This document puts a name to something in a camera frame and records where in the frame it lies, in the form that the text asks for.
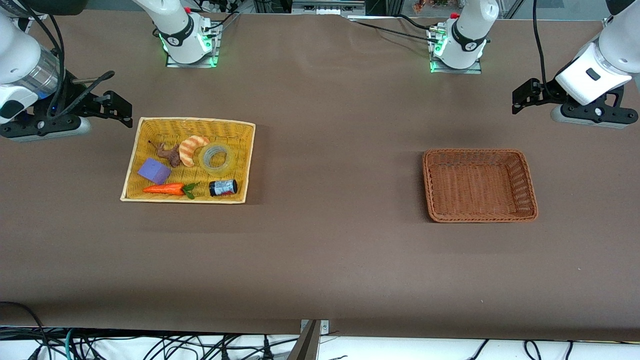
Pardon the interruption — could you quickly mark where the yellowish transparent tape roll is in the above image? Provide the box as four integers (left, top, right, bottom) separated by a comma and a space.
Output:
199, 142, 237, 176

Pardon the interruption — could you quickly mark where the long black base cable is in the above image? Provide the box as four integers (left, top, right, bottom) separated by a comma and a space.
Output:
346, 18, 441, 45

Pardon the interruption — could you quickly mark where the short black base cable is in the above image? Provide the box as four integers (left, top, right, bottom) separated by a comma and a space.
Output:
395, 13, 436, 32

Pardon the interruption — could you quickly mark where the orange background object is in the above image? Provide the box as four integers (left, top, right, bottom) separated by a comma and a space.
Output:
412, 0, 463, 13

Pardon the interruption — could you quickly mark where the black base cable bundle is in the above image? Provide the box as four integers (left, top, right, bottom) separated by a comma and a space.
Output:
202, 10, 242, 39

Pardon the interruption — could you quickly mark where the brown toy animal figure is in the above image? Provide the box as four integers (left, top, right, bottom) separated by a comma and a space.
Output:
148, 140, 183, 168

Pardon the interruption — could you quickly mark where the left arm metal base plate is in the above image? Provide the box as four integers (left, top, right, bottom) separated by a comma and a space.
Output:
429, 27, 484, 75

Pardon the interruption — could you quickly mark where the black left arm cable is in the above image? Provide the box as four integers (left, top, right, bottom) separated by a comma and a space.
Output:
532, 0, 552, 97

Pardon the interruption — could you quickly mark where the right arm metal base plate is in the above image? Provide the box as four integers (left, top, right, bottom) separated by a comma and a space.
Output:
165, 22, 222, 69

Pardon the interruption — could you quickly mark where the yellow wicker basket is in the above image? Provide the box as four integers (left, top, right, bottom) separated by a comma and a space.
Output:
120, 116, 257, 205

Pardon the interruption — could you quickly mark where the orange toy carrot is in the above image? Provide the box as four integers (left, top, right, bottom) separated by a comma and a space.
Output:
142, 182, 200, 200

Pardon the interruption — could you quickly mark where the toy croissant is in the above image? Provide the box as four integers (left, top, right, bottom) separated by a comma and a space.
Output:
178, 135, 211, 168

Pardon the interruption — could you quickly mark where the large table cover sheet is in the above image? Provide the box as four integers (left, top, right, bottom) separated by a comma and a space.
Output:
0, 10, 640, 342

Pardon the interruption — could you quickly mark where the purple foam block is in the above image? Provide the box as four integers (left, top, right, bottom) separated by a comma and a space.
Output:
137, 157, 172, 185

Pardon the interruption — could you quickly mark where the background power strip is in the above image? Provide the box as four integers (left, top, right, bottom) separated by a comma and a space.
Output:
197, 0, 238, 13

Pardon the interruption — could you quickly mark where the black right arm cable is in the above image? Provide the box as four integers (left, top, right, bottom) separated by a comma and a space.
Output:
20, 0, 67, 117

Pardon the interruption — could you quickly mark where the dark grey stand bar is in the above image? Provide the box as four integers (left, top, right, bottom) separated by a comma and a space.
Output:
286, 320, 322, 360

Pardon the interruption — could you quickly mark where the brown wicker basket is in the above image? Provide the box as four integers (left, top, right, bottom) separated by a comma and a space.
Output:
422, 148, 539, 224

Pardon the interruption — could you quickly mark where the small black jar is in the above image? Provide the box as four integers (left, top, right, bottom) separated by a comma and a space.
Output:
208, 179, 238, 197

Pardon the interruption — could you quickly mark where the metal table clamp bracket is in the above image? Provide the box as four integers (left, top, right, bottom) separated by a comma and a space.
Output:
300, 319, 330, 335

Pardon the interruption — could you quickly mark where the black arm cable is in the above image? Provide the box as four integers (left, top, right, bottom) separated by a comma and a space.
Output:
20, 0, 67, 117
532, 0, 552, 97

